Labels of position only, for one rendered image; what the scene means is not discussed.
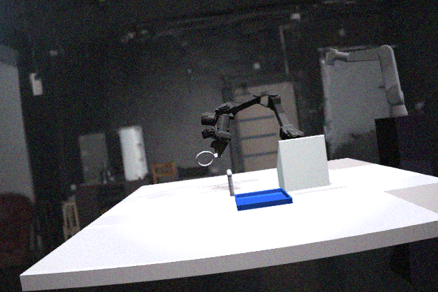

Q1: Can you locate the blue tray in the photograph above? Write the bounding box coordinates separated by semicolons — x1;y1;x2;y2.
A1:
235;188;293;211

